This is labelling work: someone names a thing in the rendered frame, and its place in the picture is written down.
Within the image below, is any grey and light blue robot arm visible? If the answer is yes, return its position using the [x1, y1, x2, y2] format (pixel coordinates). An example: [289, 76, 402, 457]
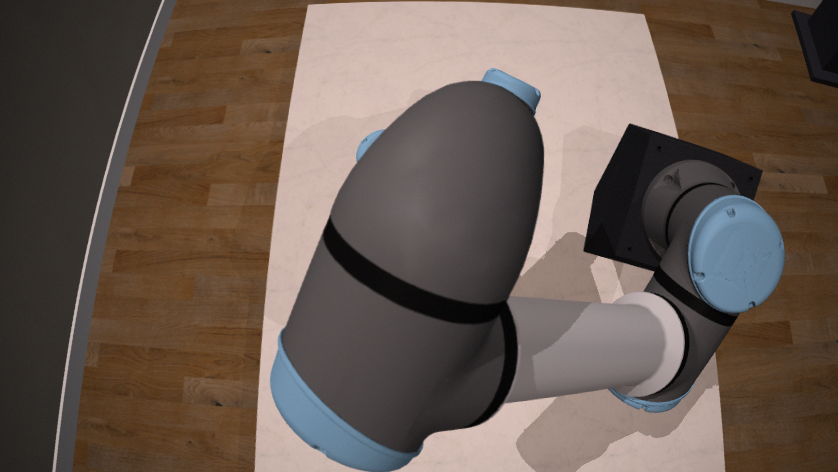
[270, 68, 785, 472]

